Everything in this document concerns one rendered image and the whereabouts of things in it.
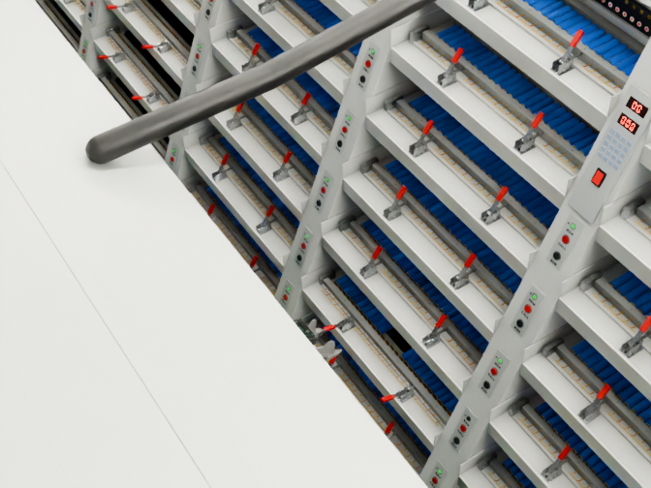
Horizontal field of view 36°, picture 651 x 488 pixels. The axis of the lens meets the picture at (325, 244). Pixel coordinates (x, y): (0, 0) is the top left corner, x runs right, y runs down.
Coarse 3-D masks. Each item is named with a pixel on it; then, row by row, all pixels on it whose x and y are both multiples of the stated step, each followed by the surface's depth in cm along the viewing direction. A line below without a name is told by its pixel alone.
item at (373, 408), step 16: (304, 320) 289; (320, 320) 293; (320, 336) 286; (336, 368) 282; (352, 368) 280; (352, 384) 276; (368, 384) 276; (368, 400) 273; (384, 416) 268; (400, 416) 268; (384, 432) 267; (400, 432) 265; (400, 448) 264; (416, 448) 261; (416, 464) 261
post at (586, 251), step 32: (640, 64) 183; (544, 256) 208; (576, 256) 201; (544, 288) 209; (544, 320) 211; (512, 352) 219; (512, 384) 223; (480, 416) 230; (448, 448) 241; (480, 448) 236; (448, 480) 242
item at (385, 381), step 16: (320, 272) 278; (336, 272) 282; (304, 288) 279; (320, 288) 279; (320, 304) 275; (336, 320) 271; (336, 336) 271; (352, 336) 267; (384, 336) 267; (352, 352) 266; (368, 352) 264; (400, 352) 263; (368, 368) 260; (384, 368) 260; (384, 384) 257; (400, 384) 257; (416, 416) 250; (432, 416) 250; (416, 432) 251; (432, 432) 247; (432, 448) 246
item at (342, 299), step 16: (336, 288) 275; (336, 304) 273; (352, 304) 271; (368, 336) 266; (384, 352) 262; (400, 368) 257; (416, 384) 254; (416, 400) 252; (432, 400) 250; (448, 416) 247
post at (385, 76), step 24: (360, 48) 244; (384, 48) 238; (384, 72) 240; (360, 96) 247; (336, 120) 256; (360, 120) 248; (360, 144) 253; (336, 168) 259; (312, 192) 268; (336, 192) 260; (312, 216) 270; (312, 240) 272; (288, 264) 282; (312, 264) 274; (288, 312) 286
